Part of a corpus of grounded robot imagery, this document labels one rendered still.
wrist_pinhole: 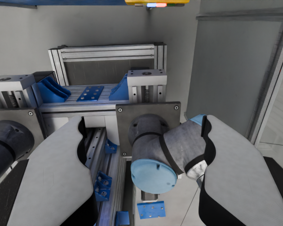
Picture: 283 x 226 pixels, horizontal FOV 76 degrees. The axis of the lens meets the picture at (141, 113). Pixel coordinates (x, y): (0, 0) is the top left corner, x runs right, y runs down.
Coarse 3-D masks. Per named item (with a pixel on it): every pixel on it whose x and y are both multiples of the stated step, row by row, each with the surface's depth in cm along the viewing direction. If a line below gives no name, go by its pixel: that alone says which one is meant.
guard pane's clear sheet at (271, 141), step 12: (276, 84) 62; (276, 96) 62; (276, 108) 62; (264, 120) 68; (276, 120) 62; (264, 132) 68; (276, 132) 62; (264, 144) 68; (276, 144) 62; (276, 156) 62
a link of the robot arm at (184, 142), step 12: (192, 120) 46; (168, 132) 48; (180, 132) 45; (192, 132) 44; (168, 144) 45; (180, 144) 44; (192, 144) 42; (204, 144) 41; (180, 156) 44; (192, 156) 41; (180, 168) 45; (192, 168) 41; (204, 168) 39
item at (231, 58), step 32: (224, 0) 96; (256, 0) 70; (224, 32) 96; (256, 32) 70; (192, 64) 153; (224, 64) 96; (256, 64) 70; (192, 96) 154; (224, 96) 97; (256, 96) 70
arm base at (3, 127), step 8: (0, 120) 63; (8, 120) 62; (0, 128) 59; (8, 128) 60; (16, 128) 61; (24, 128) 63; (0, 136) 57; (8, 136) 59; (16, 136) 60; (24, 136) 62; (32, 136) 65; (0, 144) 55; (8, 144) 57; (16, 144) 59; (24, 144) 62; (32, 144) 66; (16, 152) 59; (24, 152) 63; (16, 160) 62
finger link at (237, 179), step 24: (216, 120) 11; (216, 144) 9; (240, 144) 9; (216, 168) 8; (240, 168) 8; (264, 168) 8; (216, 192) 6; (240, 192) 6; (264, 192) 6; (216, 216) 6; (240, 216) 6; (264, 216) 6
